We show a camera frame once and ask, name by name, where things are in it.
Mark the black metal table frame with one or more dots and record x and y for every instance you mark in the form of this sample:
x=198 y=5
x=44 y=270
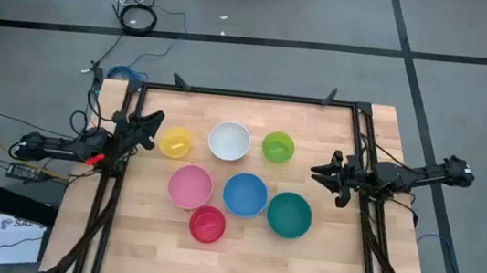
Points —
x=253 y=95

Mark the small yellow plastic bowl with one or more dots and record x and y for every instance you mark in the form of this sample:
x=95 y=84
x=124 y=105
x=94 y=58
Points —
x=175 y=142

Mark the black power adapter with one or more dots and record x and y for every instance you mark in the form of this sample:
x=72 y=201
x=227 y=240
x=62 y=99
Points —
x=24 y=171

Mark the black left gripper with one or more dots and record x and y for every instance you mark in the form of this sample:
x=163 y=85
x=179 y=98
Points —
x=130 y=132

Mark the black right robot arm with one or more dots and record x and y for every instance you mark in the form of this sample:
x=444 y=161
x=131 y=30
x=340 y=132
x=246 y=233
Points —
x=423 y=173

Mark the large teal plastic bowl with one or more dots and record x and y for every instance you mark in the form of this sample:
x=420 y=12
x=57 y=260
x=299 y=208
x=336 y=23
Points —
x=289 y=215

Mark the large pink plastic bowl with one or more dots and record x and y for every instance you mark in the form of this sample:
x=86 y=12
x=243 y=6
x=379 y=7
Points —
x=190 y=186

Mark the white printed sign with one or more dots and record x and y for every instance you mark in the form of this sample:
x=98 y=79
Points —
x=15 y=239

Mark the small lime green plastic bowl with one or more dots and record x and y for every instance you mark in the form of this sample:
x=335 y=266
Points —
x=278 y=147

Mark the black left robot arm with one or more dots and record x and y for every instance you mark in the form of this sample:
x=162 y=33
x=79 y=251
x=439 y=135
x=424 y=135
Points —
x=63 y=147

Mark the small black hub device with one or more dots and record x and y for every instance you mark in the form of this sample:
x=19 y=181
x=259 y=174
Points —
x=97 y=79

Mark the large white plastic bowl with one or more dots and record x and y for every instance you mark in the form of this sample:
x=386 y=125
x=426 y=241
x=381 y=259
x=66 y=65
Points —
x=229 y=141

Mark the large blue plastic bowl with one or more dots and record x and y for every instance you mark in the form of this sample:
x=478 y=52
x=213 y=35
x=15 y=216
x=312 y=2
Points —
x=245 y=194

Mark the small red plastic bowl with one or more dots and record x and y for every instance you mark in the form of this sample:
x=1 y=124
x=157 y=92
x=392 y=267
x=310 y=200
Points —
x=207 y=224

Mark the red tag on arm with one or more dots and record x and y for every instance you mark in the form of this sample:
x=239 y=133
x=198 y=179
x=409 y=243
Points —
x=94 y=159

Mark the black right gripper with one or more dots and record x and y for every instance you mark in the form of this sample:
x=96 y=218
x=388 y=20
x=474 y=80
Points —
x=349 y=174

